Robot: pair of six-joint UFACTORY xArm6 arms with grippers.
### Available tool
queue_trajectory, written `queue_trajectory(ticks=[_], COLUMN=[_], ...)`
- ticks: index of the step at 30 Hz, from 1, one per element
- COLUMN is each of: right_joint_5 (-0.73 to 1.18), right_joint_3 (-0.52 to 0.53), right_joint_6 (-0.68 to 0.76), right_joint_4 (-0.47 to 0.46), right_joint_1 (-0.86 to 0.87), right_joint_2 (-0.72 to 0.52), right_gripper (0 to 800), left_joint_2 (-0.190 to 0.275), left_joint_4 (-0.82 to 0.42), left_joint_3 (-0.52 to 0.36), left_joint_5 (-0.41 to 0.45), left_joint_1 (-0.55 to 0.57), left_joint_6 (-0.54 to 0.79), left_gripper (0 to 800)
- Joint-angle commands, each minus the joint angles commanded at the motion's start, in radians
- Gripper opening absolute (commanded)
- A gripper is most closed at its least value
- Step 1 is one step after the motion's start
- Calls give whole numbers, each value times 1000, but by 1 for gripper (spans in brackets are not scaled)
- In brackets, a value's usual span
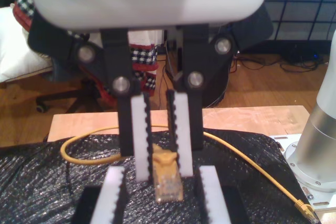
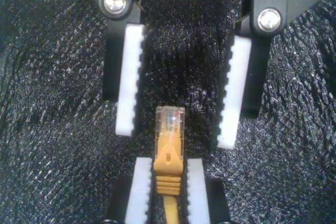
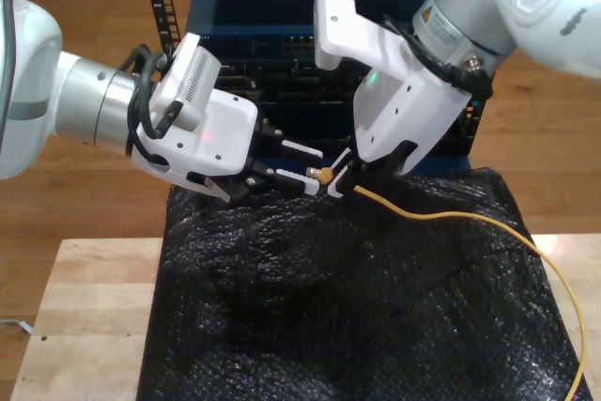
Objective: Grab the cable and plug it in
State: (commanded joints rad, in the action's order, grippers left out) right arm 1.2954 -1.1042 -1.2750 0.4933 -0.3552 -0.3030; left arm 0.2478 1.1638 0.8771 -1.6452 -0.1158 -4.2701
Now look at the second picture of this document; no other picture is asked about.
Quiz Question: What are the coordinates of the yellow network cable clear plug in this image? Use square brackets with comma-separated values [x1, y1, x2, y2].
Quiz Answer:
[153, 105, 186, 224]

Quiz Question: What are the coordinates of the black textured bubble mat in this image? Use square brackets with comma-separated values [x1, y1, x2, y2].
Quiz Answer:
[0, 0, 336, 224]

